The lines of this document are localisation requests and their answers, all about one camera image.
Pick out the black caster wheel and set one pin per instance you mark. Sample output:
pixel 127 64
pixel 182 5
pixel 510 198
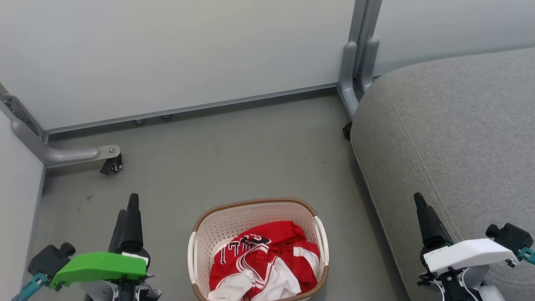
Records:
pixel 347 130
pixel 112 165

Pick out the red and white jersey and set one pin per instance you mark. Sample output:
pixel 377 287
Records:
pixel 271 259

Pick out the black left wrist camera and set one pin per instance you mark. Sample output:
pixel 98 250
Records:
pixel 50 258

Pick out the teal left camera mount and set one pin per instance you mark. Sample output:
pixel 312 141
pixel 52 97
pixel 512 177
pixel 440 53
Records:
pixel 30 287

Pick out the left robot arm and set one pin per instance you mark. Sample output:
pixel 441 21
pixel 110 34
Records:
pixel 98 291

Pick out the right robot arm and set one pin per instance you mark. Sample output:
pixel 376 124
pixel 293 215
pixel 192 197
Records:
pixel 472 284

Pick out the grey double partition post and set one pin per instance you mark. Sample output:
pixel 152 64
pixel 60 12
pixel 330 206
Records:
pixel 359 62

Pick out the teal right camera mount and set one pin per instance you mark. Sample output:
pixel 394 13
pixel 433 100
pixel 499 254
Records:
pixel 527 255

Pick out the teal camera mount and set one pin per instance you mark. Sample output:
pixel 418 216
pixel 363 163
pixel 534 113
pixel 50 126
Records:
pixel 30 287
pixel 527 255

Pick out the white and brown laundry basket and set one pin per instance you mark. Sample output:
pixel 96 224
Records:
pixel 234 225

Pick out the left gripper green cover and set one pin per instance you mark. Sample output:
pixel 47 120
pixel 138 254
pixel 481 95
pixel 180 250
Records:
pixel 100 266

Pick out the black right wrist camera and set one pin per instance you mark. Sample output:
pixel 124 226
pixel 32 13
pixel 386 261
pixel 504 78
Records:
pixel 512 236

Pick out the grey partition bottom rail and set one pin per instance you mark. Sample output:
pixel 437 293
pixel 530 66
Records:
pixel 188 108

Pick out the grey fabric sofa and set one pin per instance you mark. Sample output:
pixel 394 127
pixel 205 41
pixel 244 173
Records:
pixel 455 138

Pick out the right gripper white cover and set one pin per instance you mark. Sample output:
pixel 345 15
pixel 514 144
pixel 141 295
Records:
pixel 468 253

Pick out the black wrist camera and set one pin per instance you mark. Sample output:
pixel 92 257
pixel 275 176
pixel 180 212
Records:
pixel 512 236
pixel 50 258

